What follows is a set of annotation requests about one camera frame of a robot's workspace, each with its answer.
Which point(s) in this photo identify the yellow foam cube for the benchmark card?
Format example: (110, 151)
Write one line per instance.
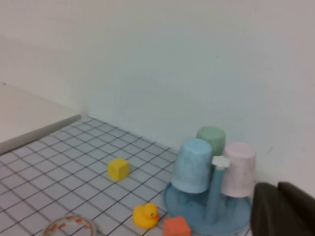
(118, 169)

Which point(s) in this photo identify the white tape roll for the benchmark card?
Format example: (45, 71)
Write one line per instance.
(69, 217)

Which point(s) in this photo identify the pale pink plastic cup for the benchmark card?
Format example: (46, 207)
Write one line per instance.
(240, 172)

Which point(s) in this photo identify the yellow rubber duck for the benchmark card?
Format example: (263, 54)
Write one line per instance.
(144, 217)

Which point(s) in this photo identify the pale green plastic cup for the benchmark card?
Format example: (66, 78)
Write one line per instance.
(211, 140)

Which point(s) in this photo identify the light blue plastic cup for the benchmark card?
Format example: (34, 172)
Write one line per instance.
(192, 167)

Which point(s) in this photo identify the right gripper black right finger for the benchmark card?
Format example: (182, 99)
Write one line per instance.
(302, 206)

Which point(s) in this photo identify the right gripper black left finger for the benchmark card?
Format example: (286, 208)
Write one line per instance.
(268, 214)

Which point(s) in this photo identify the blue cup stand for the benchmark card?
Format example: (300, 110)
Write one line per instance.
(216, 191)

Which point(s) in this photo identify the orange foam cube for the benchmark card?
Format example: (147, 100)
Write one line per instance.
(176, 227)

